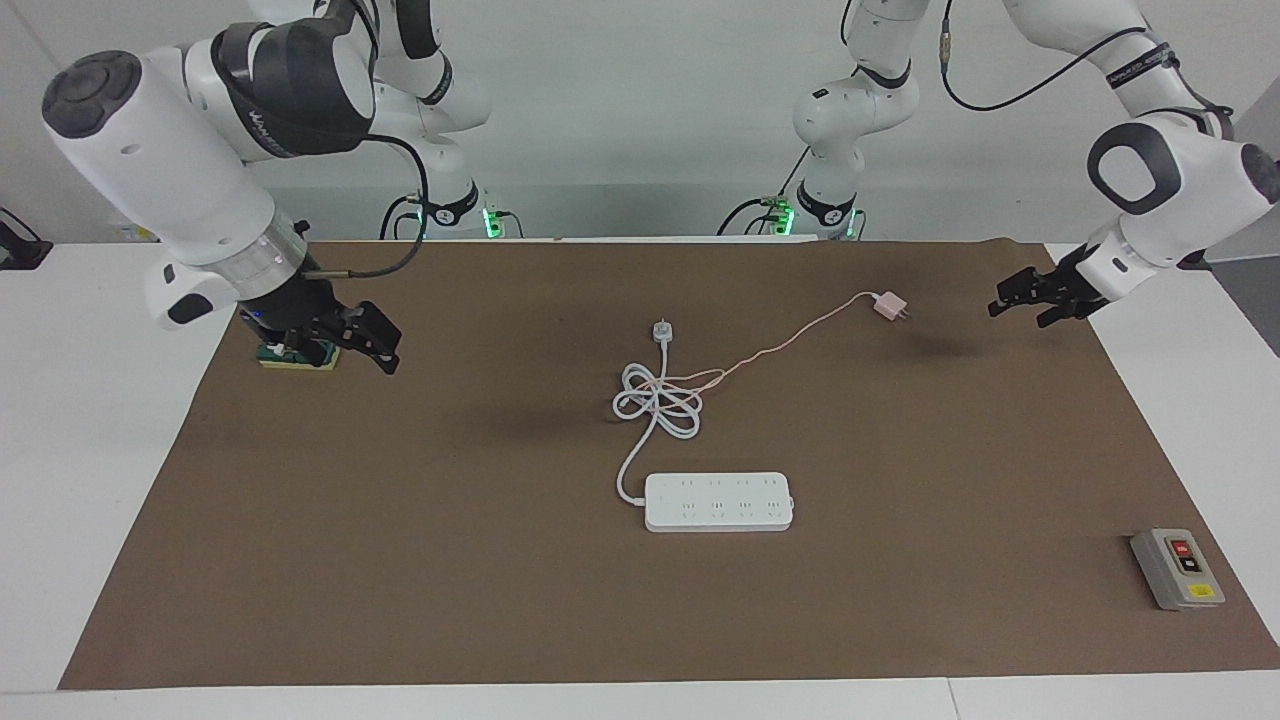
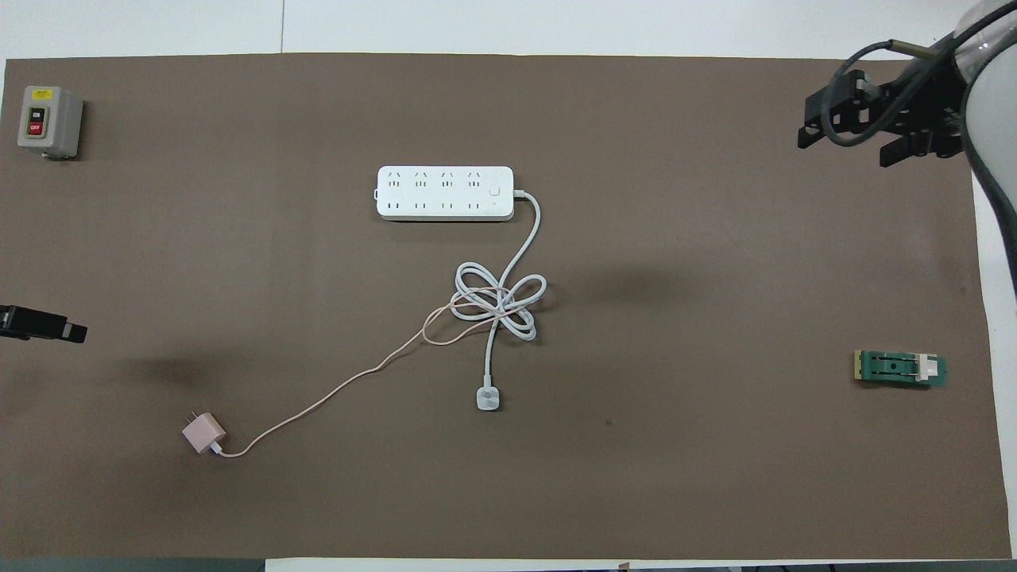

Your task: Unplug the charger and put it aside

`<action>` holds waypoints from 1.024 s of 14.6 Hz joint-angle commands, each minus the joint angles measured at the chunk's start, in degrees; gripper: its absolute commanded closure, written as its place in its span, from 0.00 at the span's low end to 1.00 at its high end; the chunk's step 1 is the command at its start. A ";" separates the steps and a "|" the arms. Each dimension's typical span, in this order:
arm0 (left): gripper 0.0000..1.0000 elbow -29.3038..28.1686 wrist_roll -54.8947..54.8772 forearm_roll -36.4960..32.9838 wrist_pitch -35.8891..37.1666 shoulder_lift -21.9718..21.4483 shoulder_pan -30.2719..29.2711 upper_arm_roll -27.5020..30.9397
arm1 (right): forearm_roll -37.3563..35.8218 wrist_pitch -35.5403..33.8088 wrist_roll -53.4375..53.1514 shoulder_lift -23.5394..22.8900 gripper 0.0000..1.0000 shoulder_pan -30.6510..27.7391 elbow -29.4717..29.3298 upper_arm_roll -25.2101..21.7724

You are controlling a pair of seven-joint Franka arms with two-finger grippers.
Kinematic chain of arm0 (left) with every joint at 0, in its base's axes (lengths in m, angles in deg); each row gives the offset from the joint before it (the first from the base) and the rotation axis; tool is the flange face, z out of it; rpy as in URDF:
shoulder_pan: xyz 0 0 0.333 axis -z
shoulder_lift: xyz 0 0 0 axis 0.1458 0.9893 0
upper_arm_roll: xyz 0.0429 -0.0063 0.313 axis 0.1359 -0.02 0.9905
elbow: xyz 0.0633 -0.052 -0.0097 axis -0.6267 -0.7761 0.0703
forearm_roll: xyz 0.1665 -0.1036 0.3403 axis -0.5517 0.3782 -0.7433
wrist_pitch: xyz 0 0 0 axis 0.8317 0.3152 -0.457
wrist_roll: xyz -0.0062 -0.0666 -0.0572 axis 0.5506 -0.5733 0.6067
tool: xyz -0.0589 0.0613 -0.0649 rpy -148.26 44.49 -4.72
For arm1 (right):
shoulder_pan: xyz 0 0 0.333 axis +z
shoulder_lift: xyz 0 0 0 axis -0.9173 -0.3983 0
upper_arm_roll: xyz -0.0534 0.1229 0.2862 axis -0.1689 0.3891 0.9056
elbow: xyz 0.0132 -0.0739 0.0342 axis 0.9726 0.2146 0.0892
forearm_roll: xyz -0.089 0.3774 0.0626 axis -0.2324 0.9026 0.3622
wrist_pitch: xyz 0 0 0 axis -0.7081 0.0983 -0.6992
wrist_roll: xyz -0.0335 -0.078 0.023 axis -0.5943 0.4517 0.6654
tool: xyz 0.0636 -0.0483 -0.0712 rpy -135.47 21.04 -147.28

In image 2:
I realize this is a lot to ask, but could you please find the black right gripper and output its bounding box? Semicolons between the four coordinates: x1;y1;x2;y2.
798;60;967;168

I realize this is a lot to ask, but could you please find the pink charger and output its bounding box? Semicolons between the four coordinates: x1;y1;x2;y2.
181;409;228;457

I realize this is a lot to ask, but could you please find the pink charging cable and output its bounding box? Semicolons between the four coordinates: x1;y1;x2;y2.
213;286;549;460

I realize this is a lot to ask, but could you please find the white power strip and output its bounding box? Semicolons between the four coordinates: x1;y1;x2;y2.
376;164;516;222

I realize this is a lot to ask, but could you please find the brown table mat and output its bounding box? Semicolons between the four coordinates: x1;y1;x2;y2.
0;52;1017;562

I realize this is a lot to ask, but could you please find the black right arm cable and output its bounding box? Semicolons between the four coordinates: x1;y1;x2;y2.
822;40;967;149

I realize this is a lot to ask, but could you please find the grey push-button switch box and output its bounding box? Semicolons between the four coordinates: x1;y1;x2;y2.
17;85;84;160

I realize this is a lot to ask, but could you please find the green knife switch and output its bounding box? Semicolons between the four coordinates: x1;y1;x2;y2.
854;350;949;390

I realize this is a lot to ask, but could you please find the white power strip cord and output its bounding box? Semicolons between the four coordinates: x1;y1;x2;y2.
450;188;549;412

